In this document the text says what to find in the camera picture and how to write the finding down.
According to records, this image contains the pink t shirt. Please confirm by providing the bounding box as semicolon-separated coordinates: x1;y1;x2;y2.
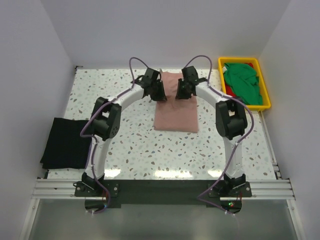
154;71;199;133

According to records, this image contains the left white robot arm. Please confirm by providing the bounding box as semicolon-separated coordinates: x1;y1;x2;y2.
80;67;167;194

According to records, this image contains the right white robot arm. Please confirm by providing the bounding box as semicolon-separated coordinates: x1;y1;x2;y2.
175;66;248;195

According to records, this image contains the red t shirt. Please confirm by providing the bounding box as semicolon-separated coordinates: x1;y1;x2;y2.
224;62;254;98

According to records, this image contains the green t shirt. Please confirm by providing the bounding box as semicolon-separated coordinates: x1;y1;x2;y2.
223;62;263;106

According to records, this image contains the yellow plastic bin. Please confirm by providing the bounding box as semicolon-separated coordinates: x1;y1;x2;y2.
218;56;271;112

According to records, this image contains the black folded t shirt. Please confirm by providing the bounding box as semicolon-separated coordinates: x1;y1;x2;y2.
40;117;91;170

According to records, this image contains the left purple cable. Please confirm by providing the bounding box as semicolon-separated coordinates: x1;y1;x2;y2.
79;56;151;215

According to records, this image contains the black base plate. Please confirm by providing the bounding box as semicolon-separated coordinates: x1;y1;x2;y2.
73;179;253;210

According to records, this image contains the aluminium rail frame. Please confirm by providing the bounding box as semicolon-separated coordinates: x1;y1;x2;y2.
20;179;298;240

